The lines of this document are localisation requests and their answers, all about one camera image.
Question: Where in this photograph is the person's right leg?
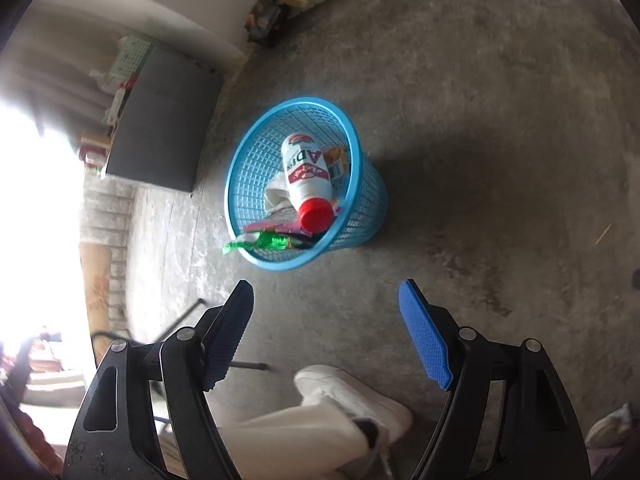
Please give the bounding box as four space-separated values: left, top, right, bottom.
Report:
220 402 376 480

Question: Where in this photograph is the grey cabinet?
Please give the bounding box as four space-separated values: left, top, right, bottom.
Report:
102 46 223 192

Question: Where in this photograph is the blue plastic basket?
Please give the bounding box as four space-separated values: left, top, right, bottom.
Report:
224 96 390 272

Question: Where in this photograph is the white tissue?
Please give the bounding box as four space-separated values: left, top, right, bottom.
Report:
264 172 301 216

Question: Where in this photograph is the white bottle with red cap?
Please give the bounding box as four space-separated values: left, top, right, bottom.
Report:
280 132 337 235

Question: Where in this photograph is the green and red snack bag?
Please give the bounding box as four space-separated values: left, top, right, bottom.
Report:
222 230 316 253

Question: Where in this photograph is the gold snack wrapper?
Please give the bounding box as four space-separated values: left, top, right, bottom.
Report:
320 144 351 183

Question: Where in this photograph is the white shoe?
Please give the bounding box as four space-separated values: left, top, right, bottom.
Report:
294 365 413 443

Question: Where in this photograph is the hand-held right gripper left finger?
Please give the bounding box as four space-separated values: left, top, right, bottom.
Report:
62 280 256 480

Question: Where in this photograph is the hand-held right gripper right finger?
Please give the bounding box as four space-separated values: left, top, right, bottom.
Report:
398 279 592 480

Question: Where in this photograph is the green plastic storage basket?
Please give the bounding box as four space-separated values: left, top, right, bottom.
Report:
107 36 153 81

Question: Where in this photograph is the dark snack bag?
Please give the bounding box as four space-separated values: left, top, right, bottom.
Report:
244 0 290 50

